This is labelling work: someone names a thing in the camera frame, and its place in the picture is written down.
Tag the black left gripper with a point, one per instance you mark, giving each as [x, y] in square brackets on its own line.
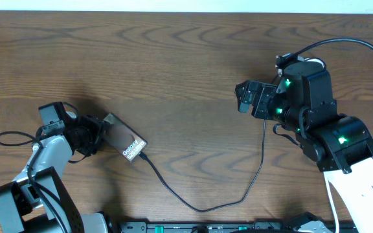
[94, 126]

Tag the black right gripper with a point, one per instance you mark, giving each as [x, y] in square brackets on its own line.
[267, 92]

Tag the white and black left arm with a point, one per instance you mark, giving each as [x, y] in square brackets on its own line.
[36, 200]

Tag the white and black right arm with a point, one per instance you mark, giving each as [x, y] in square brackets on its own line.
[340, 145]

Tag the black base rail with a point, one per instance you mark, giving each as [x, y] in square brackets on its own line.
[306, 222]

